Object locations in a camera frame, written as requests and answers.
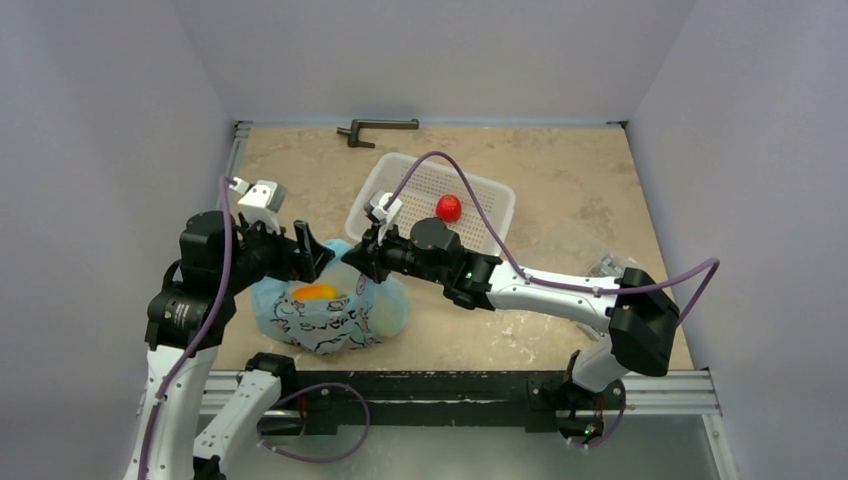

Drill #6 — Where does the wrist white camera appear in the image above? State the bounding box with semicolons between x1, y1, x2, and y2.
229;177;287;234
363;190;403;245

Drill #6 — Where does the purple cable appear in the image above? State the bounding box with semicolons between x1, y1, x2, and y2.
384;150;721;452
135;175;371;480

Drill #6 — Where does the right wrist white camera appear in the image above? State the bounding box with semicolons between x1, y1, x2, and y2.
363;190;403;245

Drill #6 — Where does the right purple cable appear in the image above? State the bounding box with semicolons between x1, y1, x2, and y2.
384;150;721;452

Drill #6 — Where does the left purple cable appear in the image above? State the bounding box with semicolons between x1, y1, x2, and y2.
135;175;371;480

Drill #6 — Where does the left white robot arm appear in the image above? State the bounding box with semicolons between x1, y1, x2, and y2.
125;211;335;479

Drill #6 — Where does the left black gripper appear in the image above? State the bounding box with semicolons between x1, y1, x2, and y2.
221;210;332;292

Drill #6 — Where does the light blue plastic bag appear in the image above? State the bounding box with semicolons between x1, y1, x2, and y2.
251;239;411;355

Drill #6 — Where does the dark metal bracket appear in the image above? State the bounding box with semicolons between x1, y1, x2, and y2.
335;118;420;149

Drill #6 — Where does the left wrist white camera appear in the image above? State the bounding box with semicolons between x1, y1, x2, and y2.
229;177;287;234

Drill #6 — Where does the yellow fake mango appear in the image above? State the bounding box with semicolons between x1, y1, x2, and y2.
291;284;341;302

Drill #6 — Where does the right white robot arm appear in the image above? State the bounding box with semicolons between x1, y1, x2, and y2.
342;218;680;407

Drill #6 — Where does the clear plastic screw box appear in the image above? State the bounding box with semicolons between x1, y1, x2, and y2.
514;221;642;277

